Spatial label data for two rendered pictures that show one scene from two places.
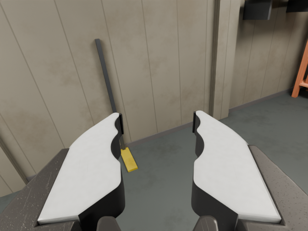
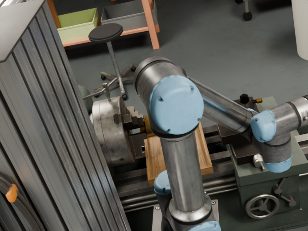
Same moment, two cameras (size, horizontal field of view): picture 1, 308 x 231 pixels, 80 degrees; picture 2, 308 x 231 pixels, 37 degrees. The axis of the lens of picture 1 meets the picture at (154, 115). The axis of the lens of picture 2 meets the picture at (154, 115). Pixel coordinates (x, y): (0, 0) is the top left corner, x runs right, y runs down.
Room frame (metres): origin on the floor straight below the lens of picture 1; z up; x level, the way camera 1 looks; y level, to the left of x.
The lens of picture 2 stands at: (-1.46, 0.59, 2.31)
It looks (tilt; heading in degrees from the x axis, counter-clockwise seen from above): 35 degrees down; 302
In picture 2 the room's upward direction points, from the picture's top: 15 degrees counter-clockwise
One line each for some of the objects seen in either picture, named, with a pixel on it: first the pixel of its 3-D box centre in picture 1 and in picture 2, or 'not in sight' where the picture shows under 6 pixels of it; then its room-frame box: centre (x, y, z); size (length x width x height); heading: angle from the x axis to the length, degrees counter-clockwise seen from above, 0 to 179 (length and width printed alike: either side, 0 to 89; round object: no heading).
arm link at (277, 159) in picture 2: not in sight; (273, 147); (-1.21, -0.36, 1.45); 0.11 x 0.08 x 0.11; 133
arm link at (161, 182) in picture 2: not in sight; (176, 193); (-0.94, -0.25, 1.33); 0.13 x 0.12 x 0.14; 133
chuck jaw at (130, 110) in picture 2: not in sight; (131, 115); (-0.41, -0.89, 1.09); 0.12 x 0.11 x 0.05; 118
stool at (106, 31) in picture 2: not in sight; (116, 58); (0.84, -2.68, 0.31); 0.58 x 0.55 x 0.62; 106
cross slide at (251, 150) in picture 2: not in sight; (245, 128); (-0.91, -1.04, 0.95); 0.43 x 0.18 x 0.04; 118
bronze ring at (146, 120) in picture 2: not in sight; (149, 124); (-0.52, -0.85, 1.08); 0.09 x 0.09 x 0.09; 30
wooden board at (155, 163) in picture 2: not in sight; (176, 151); (-0.60, -0.89, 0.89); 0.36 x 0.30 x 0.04; 118
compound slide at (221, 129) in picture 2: not in sight; (241, 129); (-0.92, -0.97, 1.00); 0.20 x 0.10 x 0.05; 28
